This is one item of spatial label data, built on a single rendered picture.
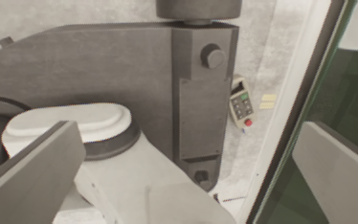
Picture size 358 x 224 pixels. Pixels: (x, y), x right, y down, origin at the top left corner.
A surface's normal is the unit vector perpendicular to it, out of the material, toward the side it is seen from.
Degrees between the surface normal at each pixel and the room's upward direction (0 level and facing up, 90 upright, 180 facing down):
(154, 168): 90
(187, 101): 0
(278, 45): 0
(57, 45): 0
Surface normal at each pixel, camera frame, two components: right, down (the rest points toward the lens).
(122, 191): 0.00, -0.87
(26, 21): 0.18, 0.48
